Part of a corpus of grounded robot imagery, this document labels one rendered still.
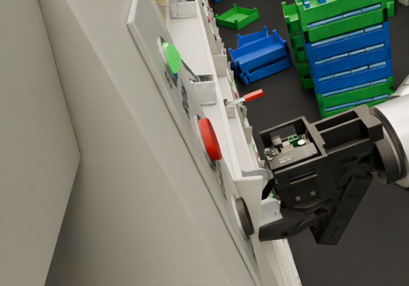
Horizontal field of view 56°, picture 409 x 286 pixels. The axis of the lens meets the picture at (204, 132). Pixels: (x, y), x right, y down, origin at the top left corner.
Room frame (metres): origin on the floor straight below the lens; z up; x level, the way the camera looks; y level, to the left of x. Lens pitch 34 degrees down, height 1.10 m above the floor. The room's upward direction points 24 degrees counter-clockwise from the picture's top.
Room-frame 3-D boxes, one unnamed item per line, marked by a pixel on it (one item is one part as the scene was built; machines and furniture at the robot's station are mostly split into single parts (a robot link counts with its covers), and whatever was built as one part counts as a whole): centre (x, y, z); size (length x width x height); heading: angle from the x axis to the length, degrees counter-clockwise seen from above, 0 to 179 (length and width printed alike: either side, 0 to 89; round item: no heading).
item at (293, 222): (0.27, -0.04, 0.78); 0.09 x 0.05 x 0.02; 90
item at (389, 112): (0.28, -0.18, 0.80); 0.10 x 0.05 x 0.09; 172
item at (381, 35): (1.36, -0.67, 0.36); 0.30 x 0.20 x 0.08; 71
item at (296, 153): (0.29, -0.10, 0.81); 0.12 x 0.08 x 0.09; 82
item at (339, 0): (1.36, -0.67, 0.52); 0.30 x 0.20 x 0.08; 71
